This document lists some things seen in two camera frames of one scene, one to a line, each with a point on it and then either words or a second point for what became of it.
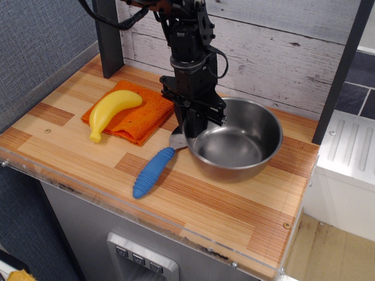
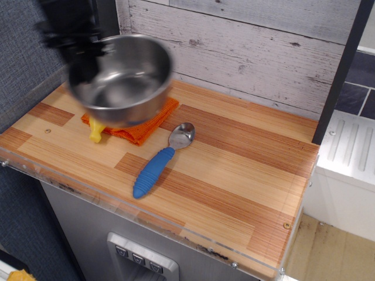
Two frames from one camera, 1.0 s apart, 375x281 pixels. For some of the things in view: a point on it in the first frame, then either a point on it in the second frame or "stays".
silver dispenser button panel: [129, 260] stays
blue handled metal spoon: [157, 164] stays
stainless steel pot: [239, 151] -> [134, 76]
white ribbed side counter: [342, 190] stays
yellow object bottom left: [20, 275] stays
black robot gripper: [196, 89] -> [70, 27]
